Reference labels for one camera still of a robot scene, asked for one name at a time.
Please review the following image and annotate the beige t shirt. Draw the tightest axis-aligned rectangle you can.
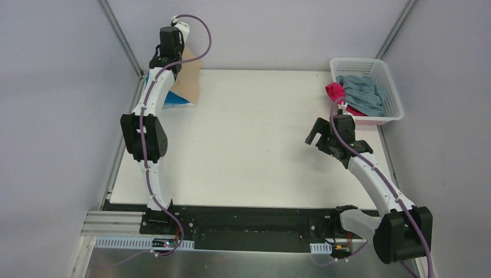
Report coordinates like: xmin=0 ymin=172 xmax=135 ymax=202
xmin=165 ymin=60 xmax=202 ymax=105

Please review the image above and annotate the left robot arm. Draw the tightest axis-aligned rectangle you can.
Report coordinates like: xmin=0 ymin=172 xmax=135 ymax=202
xmin=120 ymin=23 xmax=189 ymax=234

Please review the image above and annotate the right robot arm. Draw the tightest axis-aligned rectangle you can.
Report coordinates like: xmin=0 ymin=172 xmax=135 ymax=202
xmin=305 ymin=114 xmax=433 ymax=265

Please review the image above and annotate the pink t shirt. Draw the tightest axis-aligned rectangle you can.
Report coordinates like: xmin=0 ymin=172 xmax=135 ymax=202
xmin=325 ymin=82 xmax=366 ymax=116

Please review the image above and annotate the grey blue t shirt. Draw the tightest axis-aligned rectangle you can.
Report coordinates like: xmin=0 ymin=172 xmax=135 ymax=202
xmin=336 ymin=75 xmax=388 ymax=117

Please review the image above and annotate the folded blue t shirt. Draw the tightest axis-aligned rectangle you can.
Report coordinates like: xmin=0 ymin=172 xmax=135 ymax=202
xmin=140 ymin=68 xmax=196 ymax=110

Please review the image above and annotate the white plastic basket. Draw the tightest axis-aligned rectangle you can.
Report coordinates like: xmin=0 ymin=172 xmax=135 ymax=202
xmin=330 ymin=57 xmax=404 ymax=126

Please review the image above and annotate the right white cable duct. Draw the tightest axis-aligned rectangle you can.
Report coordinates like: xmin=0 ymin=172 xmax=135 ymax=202
xmin=310 ymin=243 xmax=332 ymax=254

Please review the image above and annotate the white cable duct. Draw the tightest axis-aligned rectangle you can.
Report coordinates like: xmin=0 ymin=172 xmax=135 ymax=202
xmin=94 ymin=236 xmax=195 ymax=251
xmin=310 ymin=243 xmax=332 ymax=254

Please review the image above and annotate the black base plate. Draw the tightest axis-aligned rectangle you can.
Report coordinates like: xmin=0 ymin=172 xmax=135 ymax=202
xmin=103 ymin=203 xmax=358 ymax=253

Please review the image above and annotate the aluminium frame rail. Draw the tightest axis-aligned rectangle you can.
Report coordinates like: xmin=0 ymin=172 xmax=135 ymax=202
xmin=81 ymin=211 xmax=143 ymax=236

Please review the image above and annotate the left white cable duct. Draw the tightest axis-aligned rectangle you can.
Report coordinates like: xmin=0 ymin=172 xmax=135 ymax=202
xmin=94 ymin=236 xmax=195 ymax=251

